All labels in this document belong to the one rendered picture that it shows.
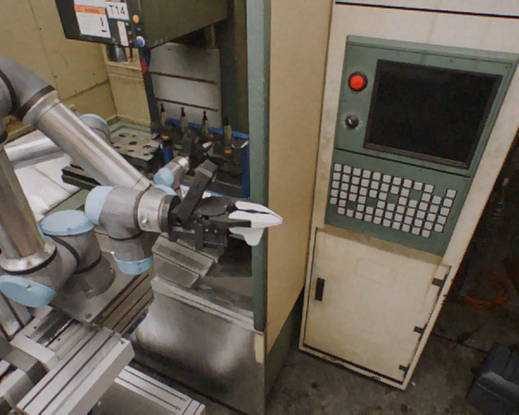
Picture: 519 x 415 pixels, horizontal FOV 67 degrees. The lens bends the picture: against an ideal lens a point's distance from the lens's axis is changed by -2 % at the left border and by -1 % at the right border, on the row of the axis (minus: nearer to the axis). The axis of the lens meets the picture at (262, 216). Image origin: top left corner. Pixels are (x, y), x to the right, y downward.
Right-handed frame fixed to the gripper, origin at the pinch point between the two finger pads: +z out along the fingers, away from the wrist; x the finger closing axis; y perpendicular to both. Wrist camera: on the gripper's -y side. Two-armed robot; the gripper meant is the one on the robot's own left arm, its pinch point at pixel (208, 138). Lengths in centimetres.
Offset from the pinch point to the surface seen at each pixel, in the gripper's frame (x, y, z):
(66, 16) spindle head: -59, -46, -9
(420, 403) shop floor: 124, 117, -10
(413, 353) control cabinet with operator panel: 110, 80, -10
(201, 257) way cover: 8, 48, -25
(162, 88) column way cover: -67, 7, 54
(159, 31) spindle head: -18.6, -43.0, -0.2
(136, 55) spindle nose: -43, -27, 11
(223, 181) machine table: -0.3, 30.1, 11.7
